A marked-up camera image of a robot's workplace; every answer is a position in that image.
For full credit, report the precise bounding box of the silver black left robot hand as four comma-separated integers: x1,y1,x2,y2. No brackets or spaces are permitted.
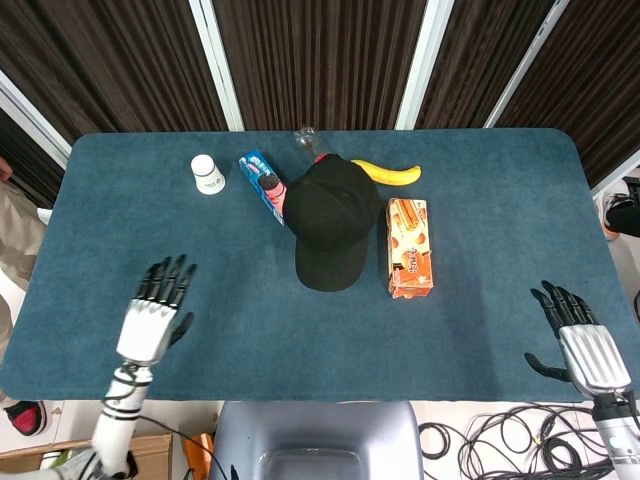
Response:
117,253,199,366

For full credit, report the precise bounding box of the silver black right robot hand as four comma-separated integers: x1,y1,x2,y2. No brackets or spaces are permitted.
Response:
523,279,633,402

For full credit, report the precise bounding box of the black baseball cap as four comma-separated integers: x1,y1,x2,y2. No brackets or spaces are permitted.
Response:
282,154,382,294

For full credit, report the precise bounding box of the brown cardboard box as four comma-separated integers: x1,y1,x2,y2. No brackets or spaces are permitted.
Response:
0,432,175,475

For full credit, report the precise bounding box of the orange bag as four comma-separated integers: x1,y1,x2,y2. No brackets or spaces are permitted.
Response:
181,432,215,480

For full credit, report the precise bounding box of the white orange shoe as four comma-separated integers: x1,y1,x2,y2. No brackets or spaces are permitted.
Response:
593,191,632,243

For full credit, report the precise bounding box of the red black shoe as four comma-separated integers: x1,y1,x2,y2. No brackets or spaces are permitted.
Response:
3,399,49,437

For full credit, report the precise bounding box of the person in beige trousers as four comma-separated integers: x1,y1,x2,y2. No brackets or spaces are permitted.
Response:
0,153,50,347

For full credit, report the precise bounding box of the white paper cup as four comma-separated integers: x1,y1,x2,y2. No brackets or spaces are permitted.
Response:
189,154,227,197

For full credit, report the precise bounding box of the teal tablecloth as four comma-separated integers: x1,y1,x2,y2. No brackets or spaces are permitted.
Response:
0,128,634,404

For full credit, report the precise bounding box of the blue Oreo cookie box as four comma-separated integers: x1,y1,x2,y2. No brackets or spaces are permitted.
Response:
238,152,291,227

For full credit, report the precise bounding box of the grey robot torso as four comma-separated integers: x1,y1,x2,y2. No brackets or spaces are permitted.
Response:
208,399,425,480

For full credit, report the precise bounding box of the orange biscuit box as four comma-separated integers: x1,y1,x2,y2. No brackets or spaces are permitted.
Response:
385,197,435,301

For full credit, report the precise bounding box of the clear plastic bottle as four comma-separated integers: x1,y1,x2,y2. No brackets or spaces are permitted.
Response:
293,125,332,166

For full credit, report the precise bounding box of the yellow banana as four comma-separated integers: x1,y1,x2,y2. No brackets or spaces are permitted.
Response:
349,158,423,187

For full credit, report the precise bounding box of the black floor cable tangle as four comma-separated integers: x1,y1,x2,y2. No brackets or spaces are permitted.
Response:
418,403,617,480

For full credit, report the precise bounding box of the white partition post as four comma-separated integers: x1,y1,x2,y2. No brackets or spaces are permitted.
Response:
394,0,454,131
188,0,245,133
483,0,572,129
0,69,72,157

